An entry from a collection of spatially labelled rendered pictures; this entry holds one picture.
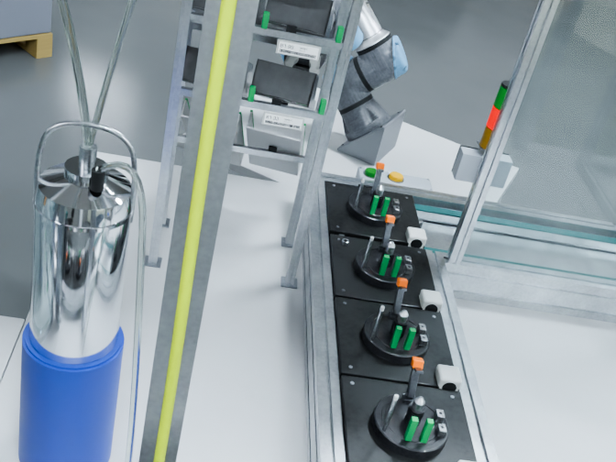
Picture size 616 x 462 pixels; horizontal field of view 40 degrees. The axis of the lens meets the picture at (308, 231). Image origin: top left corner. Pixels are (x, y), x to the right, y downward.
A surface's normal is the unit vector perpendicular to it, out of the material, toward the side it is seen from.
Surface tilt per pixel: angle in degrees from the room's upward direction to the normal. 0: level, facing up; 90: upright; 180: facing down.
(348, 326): 0
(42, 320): 90
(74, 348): 90
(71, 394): 90
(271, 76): 65
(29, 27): 90
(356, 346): 0
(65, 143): 0
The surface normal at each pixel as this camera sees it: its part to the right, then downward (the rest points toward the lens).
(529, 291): 0.02, 0.55
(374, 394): 0.21, -0.82
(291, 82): -0.05, 0.12
